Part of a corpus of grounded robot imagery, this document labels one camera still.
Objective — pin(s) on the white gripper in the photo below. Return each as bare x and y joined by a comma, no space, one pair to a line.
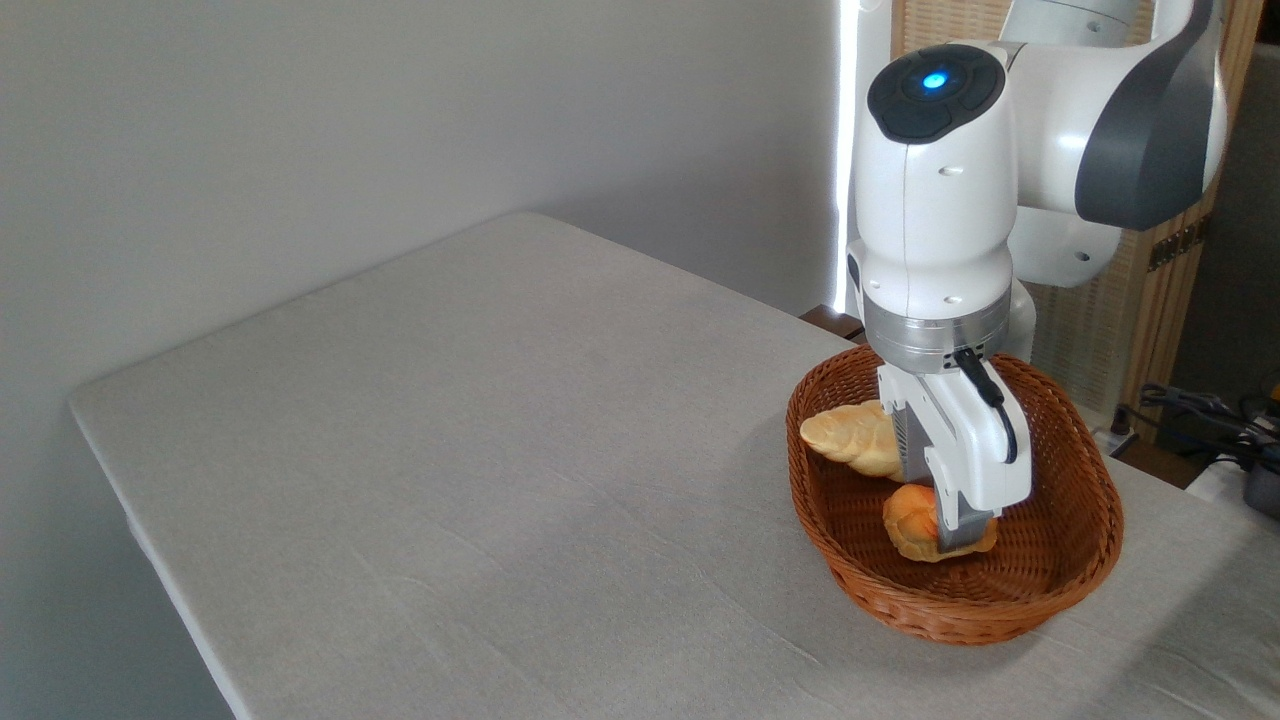
965,440

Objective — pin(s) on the round orange knotted bread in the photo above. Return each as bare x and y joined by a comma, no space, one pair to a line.
910,525

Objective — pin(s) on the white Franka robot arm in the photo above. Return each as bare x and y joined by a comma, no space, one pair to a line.
935,220

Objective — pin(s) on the long pale braided bread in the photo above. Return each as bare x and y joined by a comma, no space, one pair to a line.
850,435

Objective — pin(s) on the brown woven wicker basket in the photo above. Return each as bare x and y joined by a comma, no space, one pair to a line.
1070,500

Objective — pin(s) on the dark wooden furniture corner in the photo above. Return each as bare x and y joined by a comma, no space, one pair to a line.
835,322

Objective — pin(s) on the dark metal screen hinge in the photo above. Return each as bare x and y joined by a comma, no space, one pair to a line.
1180,243

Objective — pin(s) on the grey tablecloth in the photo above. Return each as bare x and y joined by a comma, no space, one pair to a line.
500,500

